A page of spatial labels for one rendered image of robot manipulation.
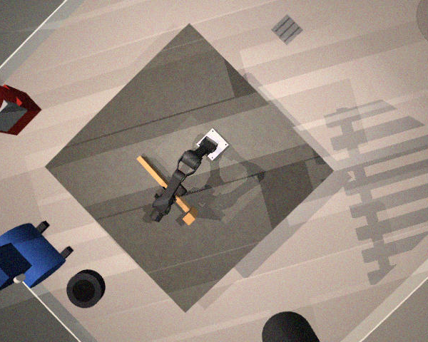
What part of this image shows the light brown wooden board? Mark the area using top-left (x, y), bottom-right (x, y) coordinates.
top-left (137, 156), bottom-right (191, 213)

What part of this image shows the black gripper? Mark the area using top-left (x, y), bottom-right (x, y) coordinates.
top-left (173, 184), bottom-right (187, 203)

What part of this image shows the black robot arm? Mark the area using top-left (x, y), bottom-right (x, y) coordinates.
top-left (150, 136), bottom-right (218, 222)

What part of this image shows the brown wooden block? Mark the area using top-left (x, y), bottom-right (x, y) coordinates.
top-left (183, 206), bottom-right (198, 226)

